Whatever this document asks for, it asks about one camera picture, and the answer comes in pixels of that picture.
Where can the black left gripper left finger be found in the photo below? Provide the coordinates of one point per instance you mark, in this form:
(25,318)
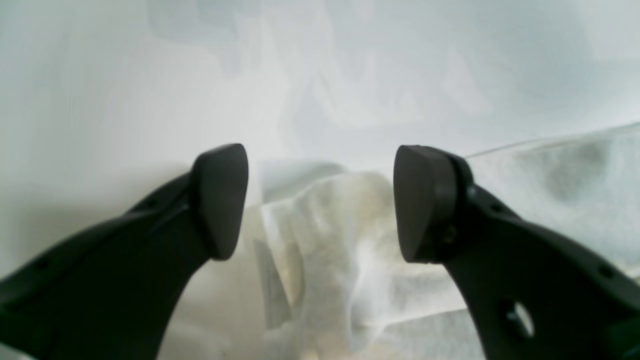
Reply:
(109,291)

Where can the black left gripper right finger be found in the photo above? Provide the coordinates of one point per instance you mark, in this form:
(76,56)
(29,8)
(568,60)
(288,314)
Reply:
(532,293)

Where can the white printed T-shirt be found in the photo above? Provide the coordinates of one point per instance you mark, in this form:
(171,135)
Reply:
(318,273)

